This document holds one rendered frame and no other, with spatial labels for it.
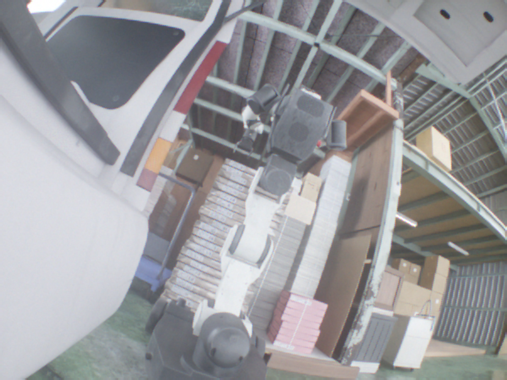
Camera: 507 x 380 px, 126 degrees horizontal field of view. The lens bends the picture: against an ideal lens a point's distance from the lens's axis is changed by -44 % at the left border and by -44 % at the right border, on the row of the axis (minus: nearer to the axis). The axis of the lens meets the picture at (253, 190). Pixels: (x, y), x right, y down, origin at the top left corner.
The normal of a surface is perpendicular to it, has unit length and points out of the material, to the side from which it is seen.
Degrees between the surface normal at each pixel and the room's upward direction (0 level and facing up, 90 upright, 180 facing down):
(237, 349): 73
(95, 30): 90
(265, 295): 90
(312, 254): 90
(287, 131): 126
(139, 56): 90
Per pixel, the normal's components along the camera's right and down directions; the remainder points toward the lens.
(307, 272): 0.16, -0.28
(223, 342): 0.16, -0.56
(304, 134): -0.07, 0.29
